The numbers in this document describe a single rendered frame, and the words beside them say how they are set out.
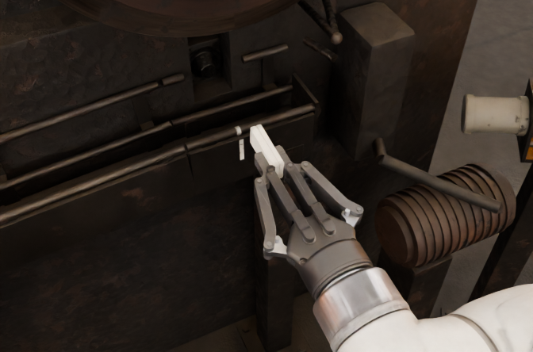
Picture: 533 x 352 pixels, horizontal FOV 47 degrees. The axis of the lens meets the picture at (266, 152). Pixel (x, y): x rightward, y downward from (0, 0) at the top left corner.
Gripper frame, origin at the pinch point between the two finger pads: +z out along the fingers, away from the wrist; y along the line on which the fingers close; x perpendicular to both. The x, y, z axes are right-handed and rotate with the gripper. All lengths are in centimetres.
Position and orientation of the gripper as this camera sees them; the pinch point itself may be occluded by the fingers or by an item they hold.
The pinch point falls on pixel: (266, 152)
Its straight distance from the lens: 77.0
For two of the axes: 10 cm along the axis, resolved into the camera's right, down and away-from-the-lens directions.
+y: 9.1, -3.1, 2.9
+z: -4.2, -7.1, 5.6
